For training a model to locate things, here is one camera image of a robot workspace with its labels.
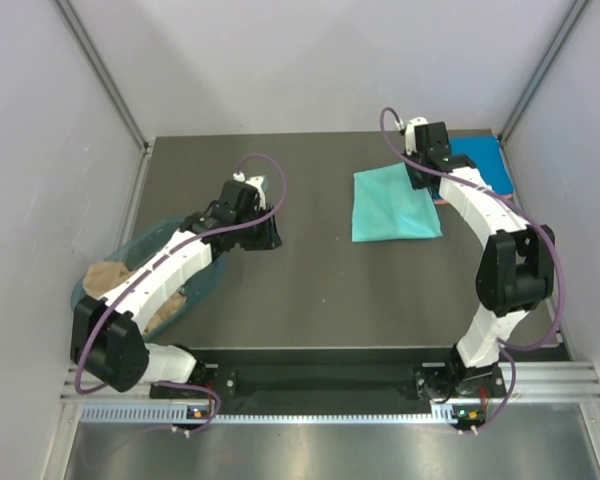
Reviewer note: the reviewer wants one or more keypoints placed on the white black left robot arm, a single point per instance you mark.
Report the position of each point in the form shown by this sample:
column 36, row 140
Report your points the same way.
column 107, row 332

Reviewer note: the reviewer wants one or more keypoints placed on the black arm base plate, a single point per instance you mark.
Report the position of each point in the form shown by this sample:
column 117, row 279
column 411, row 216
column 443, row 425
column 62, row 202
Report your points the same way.
column 341, row 380

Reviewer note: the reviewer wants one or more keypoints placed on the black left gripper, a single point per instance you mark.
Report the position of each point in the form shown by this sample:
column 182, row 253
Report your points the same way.
column 269, row 238

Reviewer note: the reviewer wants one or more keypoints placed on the right aluminium corner post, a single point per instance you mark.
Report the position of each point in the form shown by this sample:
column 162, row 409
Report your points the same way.
column 558, row 40

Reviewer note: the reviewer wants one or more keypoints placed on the left aluminium corner post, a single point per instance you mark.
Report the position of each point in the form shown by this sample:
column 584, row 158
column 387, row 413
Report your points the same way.
column 79, row 32

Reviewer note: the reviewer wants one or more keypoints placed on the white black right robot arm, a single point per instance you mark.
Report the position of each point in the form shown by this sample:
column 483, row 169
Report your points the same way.
column 516, row 269

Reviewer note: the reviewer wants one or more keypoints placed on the folded blue t shirt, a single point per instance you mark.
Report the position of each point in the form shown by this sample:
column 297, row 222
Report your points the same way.
column 485, row 152

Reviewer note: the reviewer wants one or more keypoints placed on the aluminium frame rail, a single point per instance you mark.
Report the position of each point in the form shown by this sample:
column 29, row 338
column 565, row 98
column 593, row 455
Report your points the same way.
column 536, row 382

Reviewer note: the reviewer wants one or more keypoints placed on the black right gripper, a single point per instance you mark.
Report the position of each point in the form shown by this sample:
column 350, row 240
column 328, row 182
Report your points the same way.
column 415, row 182

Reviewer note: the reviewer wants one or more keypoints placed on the aluminium corner post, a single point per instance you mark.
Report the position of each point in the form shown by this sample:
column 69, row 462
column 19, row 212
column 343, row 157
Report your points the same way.
column 79, row 32
column 558, row 40

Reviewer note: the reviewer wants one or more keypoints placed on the crumpled beige t shirt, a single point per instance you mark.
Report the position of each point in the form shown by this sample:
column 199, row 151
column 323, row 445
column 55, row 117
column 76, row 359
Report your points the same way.
column 106, row 275

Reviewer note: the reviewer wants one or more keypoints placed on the teal green t shirt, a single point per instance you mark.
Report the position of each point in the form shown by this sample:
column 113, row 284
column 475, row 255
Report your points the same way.
column 386, row 207

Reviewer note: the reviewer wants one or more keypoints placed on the grey slotted cable duct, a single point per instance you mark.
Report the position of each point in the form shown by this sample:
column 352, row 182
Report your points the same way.
column 181, row 414

